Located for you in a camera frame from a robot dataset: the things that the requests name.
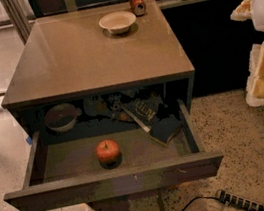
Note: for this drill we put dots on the red apple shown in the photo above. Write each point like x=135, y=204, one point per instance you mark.
x=107, y=151

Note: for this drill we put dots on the grey top drawer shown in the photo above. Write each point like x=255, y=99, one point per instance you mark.
x=64, y=171

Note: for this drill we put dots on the white bowl on counter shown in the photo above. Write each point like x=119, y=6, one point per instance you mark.
x=117, y=22

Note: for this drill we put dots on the grey cabinet counter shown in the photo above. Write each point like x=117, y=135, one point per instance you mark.
x=70, y=56

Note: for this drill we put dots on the dark bowl in drawer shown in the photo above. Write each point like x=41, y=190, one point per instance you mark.
x=62, y=117

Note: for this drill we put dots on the orange soda can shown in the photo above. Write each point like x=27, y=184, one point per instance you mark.
x=138, y=7

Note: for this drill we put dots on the dark crumpled chip bag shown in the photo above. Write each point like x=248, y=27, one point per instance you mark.
x=95, y=105

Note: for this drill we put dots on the black power strip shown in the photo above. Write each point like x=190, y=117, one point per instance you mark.
x=238, y=202

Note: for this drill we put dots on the metal window frame post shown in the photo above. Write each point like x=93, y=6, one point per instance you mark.
x=18, y=17

